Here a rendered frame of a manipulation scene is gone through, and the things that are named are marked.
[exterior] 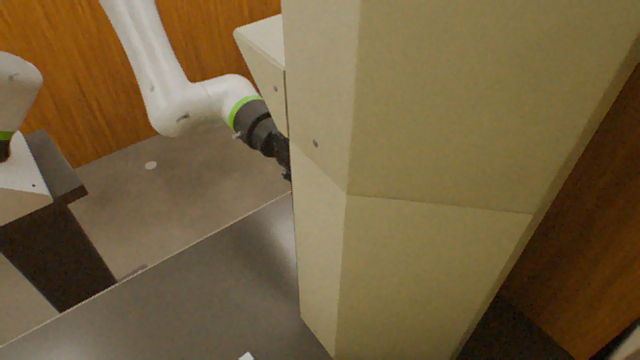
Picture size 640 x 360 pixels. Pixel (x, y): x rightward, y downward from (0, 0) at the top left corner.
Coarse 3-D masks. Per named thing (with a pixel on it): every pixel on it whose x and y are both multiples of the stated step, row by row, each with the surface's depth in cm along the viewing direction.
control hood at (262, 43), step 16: (272, 16) 53; (240, 32) 51; (256, 32) 51; (272, 32) 51; (240, 48) 52; (256, 48) 49; (272, 48) 48; (256, 64) 50; (272, 64) 47; (256, 80) 52; (272, 80) 48; (272, 96) 50; (272, 112) 52
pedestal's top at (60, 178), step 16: (32, 144) 123; (48, 144) 123; (48, 160) 118; (64, 160) 118; (48, 176) 114; (64, 176) 114; (64, 192) 110; (80, 192) 113; (48, 208) 109; (16, 224) 105
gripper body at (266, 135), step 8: (264, 120) 83; (272, 120) 83; (256, 128) 83; (264, 128) 82; (272, 128) 81; (256, 136) 83; (264, 136) 81; (272, 136) 82; (280, 136) 80; (256, 144) 83; (264, 144) 82; (272, 144) 83; (280, 144) 80; (288, 144) 80; (264, 152) 83; (272, 152) 85; (288, 160) 81
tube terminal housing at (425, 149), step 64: (320, 0) 35; (384, 0) 31; (448, 0) 30; (512, 0) 29; (576, 0) 29; (320, 64) 39; (384, 64) 34; (448, 64) 33; (512, 64) 33; (576, 64) 32; (320, 128) 44; (384, 128) 39; (448, 128) 38; (512, 128) 37; (576, 128) 36; (320, 192) 51; (384, 192) 45; (448, 192) 44; (512, 192) 42; (320, 256) 61; (384, 256) 54; (448, 256) 52; (512, 256) 51; (320, 320) 76; (384, 320) 66; (448, 320) 63
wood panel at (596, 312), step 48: (624, 96) 53; (624, 144) 56; (576, 192) 65; (624, 192) 59; (576, 240) 69; (624, 240) 62; (528, 288) 83; (576, 288) 73; (624, 288) 65; (576, 336) 78
